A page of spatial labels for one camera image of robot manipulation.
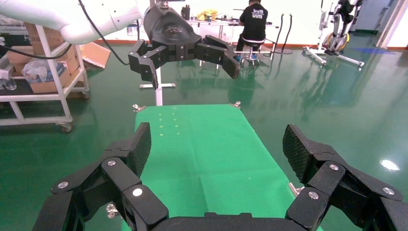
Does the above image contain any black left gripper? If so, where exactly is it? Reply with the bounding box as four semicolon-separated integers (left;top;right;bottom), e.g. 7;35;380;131
128;5;241;90

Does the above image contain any seated person black shirt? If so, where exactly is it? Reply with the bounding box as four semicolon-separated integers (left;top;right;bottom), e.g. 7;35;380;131
235;0;269;63

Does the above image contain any black yellow robot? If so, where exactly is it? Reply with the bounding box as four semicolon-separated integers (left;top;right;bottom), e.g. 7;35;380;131
322;0;364;57

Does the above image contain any clear plastic bag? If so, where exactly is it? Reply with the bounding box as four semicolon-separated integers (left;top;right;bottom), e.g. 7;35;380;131
21;60;66;84

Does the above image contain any green table cloth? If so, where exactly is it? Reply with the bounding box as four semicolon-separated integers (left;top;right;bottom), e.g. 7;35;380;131
120;104;323;231

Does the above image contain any white metal support frame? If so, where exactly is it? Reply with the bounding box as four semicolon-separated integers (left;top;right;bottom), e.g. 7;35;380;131
302;0;366;67

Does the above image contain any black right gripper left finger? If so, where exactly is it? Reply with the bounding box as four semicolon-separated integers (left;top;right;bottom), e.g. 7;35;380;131
32;122;169;231

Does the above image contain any white door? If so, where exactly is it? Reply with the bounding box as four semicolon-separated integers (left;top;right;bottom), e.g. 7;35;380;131
375;0;408;49

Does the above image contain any brown cardboard storage box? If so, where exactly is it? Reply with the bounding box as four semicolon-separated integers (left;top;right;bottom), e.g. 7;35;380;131
65;44;81;75
24;22;65;56
29;67;73;94
6;45;36;77

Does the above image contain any white wheeled shelf cart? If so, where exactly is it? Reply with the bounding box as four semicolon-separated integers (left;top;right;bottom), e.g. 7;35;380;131
0;25;90;133

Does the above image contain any flat cardboard sheet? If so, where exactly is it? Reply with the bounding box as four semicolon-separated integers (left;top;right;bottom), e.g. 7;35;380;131
79;42;112;71

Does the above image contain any black floor stand with tubes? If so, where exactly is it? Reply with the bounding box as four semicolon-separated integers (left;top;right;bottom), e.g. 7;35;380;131
273;13;294;55

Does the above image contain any chrome swivel stool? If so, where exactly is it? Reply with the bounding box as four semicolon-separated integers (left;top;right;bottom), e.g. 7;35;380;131
234;42;266;68

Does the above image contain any white T-base stand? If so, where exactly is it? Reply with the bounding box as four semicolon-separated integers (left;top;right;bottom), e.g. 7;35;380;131
139;0;186;107

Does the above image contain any clear plastic bottle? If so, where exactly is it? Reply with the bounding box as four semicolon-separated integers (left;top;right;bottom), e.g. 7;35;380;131
0;68;17;91

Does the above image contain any yellow object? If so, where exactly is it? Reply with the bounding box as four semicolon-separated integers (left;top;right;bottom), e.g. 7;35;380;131
196;9;219;22

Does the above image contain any white work table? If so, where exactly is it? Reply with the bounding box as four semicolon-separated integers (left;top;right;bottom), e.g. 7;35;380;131
187;18;281;69

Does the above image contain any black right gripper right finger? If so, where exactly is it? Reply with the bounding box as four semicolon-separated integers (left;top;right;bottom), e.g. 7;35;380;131
282;124;408;231

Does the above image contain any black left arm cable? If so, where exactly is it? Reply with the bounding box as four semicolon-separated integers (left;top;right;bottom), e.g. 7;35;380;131
77;0;131;66
0;43;73;61

